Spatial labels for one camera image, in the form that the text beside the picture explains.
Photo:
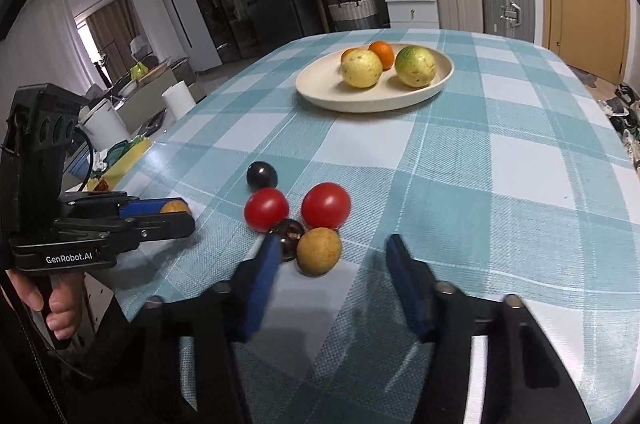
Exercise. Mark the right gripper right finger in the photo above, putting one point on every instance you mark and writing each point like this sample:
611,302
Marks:
435,313

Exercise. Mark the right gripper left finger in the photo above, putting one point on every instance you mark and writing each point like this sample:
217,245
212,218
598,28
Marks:
233,312

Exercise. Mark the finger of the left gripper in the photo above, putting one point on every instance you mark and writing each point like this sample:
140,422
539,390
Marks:
119,235
125,209

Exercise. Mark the green yellow citrus fruit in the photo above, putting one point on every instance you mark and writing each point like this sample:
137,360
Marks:
415,66

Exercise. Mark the yellow guava fruit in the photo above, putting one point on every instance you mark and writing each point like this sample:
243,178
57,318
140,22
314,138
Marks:
361,69

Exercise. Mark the large orange mandarin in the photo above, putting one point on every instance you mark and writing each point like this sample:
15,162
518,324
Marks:
384,52

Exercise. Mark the small orange mandarin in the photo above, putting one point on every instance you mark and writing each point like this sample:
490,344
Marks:
349,51

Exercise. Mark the person's left hand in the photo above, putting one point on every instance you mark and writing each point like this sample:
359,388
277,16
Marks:
65,301

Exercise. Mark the red cherry tomato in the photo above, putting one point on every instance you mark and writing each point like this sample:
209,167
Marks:
265,208
326,205

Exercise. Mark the yellow brown small fruit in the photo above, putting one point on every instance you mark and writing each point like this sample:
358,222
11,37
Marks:
318,251

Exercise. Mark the white paper towel roll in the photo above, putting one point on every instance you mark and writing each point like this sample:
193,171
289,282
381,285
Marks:
178,100

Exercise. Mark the dark purple cherry tomato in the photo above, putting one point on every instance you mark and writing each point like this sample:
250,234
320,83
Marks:
261,175

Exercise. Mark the teal checked tablecloth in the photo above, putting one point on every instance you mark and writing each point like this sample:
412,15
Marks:
510,180

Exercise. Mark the cream oval plate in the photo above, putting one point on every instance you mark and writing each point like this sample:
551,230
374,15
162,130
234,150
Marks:
322,84

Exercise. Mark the woven laundry basket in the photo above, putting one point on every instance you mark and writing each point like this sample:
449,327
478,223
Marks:
354,15

